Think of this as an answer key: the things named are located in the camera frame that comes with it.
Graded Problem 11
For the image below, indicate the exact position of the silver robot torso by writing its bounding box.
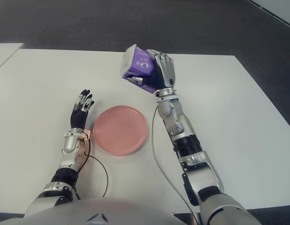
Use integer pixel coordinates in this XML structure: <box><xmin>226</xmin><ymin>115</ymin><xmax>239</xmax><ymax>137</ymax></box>
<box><xmin>8</xmin><ymin>198</ymin><xmax>183</xmax><ymax>225</ymax></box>

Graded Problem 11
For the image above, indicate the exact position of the purple tissue paper pack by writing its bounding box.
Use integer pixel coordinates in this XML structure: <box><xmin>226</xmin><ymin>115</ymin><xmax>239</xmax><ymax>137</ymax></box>
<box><xmin>120</xmin><ymin>44</ymin><xmax>157</xmax><ymax>94</ymax></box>

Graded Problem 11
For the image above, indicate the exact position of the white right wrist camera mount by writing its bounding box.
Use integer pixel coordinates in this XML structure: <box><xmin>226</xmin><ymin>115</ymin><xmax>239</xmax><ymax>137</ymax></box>
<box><xmin>155</xmin><ymin>88</ymin><xmax>181</xmax><ymax>101</ymax></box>

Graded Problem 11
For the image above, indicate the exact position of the pink round plate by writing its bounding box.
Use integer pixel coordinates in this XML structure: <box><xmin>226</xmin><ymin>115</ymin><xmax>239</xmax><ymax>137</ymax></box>
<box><xmin>92</xmin><ymin>105</ymin><xmax>149</xmax><ymax>157</ymax></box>

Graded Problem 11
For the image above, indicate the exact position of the tan left wrist camera mount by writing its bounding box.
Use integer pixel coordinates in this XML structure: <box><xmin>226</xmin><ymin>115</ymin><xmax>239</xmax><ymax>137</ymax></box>
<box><xmin>78</xmin><ymin>130</ymin><xmax>92</xmax><ymax>169</ymax></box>

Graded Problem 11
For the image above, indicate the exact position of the thin wrist camera cable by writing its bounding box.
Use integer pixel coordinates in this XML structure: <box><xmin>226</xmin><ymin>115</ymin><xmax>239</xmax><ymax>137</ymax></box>
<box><xmin>152</xmin><ymin>106</ymin><xmax>199</xmax><ymax>221</ymax></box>
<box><xmin>74</xmin><ymin>140</ymin><xmax>109</xmax><ymax>200</ymax></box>

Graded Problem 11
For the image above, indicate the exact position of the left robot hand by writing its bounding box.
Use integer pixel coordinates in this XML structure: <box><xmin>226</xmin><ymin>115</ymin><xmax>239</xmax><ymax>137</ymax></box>
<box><xmin>69</xmin><ymin>89</ymin><xmax>95</xmax><ymax>130</ymax></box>

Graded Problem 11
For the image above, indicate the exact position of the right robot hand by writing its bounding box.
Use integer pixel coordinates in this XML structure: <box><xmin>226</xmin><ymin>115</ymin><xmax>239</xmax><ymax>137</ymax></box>
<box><xmin>127</xmin><ymin>48</ymin><xmax>177</xmax><ymax>91</ymax></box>

